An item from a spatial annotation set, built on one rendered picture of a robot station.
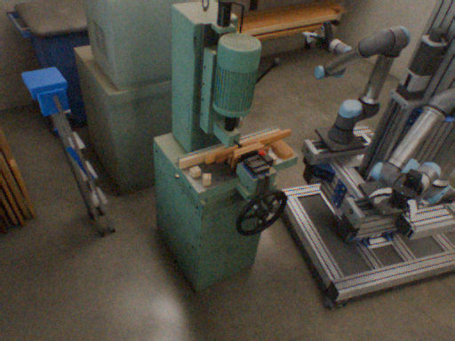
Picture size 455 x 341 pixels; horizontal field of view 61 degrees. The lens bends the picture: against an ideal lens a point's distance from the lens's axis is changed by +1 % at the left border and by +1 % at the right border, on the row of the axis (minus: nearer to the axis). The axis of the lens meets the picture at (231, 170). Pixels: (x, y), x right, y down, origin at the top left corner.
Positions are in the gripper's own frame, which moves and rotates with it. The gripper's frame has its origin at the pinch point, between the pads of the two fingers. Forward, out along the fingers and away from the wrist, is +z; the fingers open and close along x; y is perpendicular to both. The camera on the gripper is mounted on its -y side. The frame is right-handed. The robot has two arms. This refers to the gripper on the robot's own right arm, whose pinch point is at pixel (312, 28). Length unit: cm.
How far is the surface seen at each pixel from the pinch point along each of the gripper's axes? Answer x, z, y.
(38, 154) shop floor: -179, 104, 100
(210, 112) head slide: -98, -41, -3
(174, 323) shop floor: -148, -76, 105
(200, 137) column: -99, -31, 19
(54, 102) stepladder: -157, 3, -5
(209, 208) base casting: -115, -65, 32
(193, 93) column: -101, -31, -9
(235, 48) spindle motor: -91, -53, -40
